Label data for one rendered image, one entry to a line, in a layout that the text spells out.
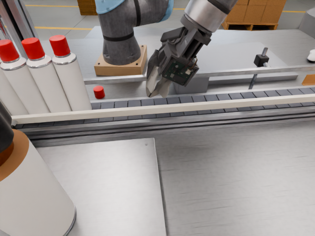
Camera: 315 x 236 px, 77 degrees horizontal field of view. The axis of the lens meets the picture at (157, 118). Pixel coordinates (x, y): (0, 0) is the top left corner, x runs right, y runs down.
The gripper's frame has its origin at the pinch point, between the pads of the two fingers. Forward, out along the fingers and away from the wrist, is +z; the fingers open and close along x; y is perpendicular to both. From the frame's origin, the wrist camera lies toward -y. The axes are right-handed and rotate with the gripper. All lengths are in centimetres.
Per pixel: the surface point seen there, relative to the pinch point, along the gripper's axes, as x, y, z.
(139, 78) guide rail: -3.5, -2.9, -0.6
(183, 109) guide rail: 8.6, 4.8, -1.4
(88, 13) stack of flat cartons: -34, -396, 123
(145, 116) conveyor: 1.1, 4.0, 5.6
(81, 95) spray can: -15.7, 1.6, 7.5
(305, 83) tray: 55, -12, -20
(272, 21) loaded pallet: 226, -270, -41
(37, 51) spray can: -26.5, 1.8, 0.0
